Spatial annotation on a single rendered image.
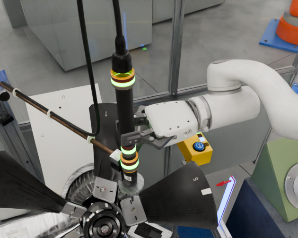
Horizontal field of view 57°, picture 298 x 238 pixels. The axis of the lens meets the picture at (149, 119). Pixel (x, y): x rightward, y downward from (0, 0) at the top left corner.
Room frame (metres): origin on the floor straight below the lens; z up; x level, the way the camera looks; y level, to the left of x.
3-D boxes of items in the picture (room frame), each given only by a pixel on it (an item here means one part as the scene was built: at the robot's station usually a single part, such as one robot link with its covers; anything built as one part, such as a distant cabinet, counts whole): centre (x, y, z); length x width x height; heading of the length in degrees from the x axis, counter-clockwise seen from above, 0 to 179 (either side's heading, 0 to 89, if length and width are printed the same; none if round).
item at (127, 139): (0.39, 0.02, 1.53); 0.07 x 0.03 x 0.03; 109
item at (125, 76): (0.42, 0.05, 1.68); 0.04 x 0.04 x 0.03
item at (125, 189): (0.42, 0.06, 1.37); 0.09 x 0.07 x 0.10; 53
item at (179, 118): (0.45, -0.05, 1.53); 0.11 x 0.10 x 0.07; 108
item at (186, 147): (0.81, -0.20, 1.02); 0.16 x 0.10 x 0.11; 18
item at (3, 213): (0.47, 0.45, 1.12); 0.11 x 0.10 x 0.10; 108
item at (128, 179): (0.42, 0.05, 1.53); 0.04 x 0.04 x 0.46
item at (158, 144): (0.41, -0.03, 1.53); 0.08 x 0.06 x 0.01; 168
